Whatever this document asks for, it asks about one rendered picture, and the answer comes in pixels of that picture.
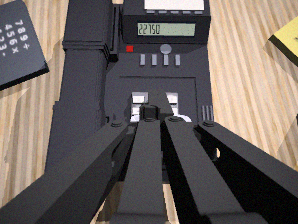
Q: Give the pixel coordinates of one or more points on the black telephone handset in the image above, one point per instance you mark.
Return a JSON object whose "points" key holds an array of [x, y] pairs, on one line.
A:
{"points": [[87, 42]]}

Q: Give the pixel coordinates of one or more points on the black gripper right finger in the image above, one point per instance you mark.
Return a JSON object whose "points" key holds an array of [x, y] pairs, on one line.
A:
{"points": [[244, 185]]}

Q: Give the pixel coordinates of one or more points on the black desk phone body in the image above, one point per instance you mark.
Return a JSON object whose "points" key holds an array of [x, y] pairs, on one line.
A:
{"points": [[160, 44]]}

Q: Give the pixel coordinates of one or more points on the dark grey pocket calculator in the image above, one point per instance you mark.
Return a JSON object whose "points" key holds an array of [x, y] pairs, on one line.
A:
{"points": [[21, 56]]}

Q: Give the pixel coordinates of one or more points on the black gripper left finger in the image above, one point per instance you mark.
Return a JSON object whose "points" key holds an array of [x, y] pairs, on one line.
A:
{"points": [[73, 190]]}

